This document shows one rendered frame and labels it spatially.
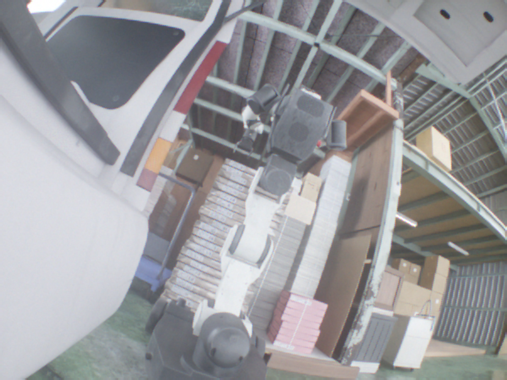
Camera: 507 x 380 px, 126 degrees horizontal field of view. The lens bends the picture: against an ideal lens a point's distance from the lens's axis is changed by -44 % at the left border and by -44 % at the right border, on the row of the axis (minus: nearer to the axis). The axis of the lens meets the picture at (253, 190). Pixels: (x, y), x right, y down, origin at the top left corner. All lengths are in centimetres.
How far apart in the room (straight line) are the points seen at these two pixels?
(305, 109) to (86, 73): 86
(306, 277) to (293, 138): 124
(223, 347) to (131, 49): 87
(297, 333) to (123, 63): 163
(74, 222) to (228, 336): 53
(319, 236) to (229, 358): 151
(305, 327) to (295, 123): 124
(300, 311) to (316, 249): 63
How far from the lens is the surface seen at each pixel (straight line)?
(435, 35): 138
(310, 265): 195
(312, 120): 105
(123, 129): 52
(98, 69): 74
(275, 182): 96
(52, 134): 37
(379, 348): 207
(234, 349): 67
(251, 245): 95
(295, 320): 158
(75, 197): 21
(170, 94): 55
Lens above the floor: 52
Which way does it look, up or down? 19 degrees up
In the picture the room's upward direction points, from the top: 23 degrees clockwise
